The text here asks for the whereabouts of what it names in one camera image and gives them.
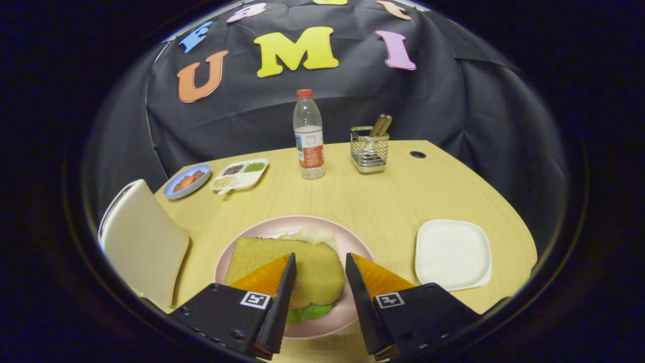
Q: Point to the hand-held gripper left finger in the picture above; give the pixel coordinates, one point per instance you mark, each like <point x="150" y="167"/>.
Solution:
<point x="282" y="302"/>

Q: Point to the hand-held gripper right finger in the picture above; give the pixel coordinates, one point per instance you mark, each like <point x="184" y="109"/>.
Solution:
<point x="360" y="302"/>

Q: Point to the green lettuce leaf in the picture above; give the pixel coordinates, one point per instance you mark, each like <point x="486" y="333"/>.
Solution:
<point x="307" y="313"/>

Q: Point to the brown toast slice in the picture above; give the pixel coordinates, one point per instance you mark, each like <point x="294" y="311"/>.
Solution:
<point x="312" y="272"/>

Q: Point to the pink plate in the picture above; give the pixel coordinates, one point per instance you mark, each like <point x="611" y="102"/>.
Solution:
<point x="252" y="229"/>

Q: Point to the white square plate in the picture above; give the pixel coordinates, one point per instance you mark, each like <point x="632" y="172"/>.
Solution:
<point x="453" y="254"/>

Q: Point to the white divided tray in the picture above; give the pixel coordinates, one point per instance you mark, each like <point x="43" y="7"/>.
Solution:
<point x="247" y="180"/>

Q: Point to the pile of pale beans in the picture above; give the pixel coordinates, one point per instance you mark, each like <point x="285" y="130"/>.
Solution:
<point x="223" y="182"/>

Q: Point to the pile of green beans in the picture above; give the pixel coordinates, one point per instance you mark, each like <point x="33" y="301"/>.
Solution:
<point x="255" y="167"/>

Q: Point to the blue plate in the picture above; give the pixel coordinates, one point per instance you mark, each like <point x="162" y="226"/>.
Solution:
<point x="199" y="189"/>

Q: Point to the pile of black beans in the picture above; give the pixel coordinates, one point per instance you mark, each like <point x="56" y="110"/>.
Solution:
<point x="234" y="170"/>

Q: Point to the white toaster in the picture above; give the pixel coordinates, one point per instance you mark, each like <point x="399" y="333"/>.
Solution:
<point x="143" y="242"/>

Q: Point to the clear water bottle red cap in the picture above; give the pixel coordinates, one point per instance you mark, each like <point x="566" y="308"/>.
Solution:
<point x="309" y="151"/>

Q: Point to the red food slices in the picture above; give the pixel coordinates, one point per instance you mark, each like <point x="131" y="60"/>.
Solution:
<point x="186" y="181"/>

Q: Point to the black backdrop cloth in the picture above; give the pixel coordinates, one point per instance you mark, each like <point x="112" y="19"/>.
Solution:
<point x="242" y="111"/>

